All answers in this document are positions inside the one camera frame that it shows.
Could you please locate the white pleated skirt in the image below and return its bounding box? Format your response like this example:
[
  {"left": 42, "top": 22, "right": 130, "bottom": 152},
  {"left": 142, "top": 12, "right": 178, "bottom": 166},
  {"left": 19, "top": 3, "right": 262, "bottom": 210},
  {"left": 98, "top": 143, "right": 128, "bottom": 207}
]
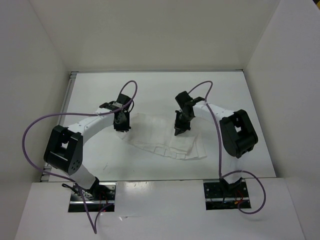
[{"left": 117, "top": 113, "right": 207, "bottom": 160}]

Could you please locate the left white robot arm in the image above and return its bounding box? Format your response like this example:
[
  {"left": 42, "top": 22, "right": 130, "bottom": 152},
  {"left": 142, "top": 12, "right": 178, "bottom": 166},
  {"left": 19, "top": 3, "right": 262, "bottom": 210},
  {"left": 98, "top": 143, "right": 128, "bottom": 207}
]
[{"left": 43, "top": 101, "right": 131, "bottom": 200}]

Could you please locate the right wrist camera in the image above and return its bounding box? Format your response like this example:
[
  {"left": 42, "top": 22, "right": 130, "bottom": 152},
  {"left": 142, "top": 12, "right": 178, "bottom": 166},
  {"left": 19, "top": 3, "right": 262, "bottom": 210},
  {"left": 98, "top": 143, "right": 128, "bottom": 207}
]
[{"left": 175, "top": 91, "right": 205, "bottom": 109}]

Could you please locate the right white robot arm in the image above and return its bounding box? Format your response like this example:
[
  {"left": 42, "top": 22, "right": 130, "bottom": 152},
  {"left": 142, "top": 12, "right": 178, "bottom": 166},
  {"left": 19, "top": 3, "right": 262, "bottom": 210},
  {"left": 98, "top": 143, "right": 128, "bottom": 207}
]
[{"left": 174, "top": 91, "right": 258, "bottom": 197}]

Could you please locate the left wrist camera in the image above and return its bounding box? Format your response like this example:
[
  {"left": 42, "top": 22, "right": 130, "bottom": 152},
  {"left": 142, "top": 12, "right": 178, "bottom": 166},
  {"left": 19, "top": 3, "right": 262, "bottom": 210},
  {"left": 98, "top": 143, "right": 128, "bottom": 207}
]
[{"left": 99, "top": 93, "right": 132, "bottom": 111}]

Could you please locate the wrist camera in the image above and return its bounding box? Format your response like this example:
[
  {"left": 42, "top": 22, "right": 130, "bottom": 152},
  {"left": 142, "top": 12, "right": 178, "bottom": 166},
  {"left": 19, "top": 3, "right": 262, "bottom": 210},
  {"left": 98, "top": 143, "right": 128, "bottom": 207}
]
[
  {"left": 175, "top": 91, "right": 205, "bottom": 109},
  {"left": 99, "top": 93, "right": 132, "bottom": 111}
]

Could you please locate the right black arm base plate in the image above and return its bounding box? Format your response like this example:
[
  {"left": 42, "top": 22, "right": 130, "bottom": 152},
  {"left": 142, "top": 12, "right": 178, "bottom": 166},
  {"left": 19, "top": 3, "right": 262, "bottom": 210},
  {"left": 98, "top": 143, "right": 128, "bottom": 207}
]
[{"left": 203, "top": 178, "right": 251, "bottom": 211}]

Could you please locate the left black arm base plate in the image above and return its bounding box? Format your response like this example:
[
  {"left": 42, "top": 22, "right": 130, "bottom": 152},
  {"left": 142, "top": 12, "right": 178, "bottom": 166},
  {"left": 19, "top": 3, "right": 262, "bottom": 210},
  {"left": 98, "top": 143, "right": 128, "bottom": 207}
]
[{"left": 62, "top": 182, "right": 117, "bottom": 213}]

